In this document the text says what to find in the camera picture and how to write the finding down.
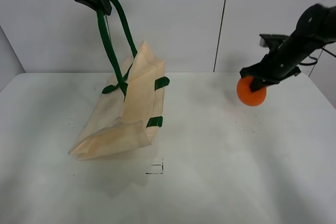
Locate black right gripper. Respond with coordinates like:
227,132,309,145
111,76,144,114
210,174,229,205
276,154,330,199
239,39,301,92

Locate orange with stem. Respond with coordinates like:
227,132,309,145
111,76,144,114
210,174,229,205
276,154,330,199
236,76,267,106

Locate white linen bag green handles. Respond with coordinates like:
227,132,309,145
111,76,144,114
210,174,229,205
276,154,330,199
69,0,170,160

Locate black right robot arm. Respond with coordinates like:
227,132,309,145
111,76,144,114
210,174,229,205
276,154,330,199
239,4,335,92

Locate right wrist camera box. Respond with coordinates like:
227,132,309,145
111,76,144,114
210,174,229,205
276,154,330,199
259,34,288,49

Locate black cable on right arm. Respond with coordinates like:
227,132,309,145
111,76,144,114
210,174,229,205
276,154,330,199
301,46,336,66

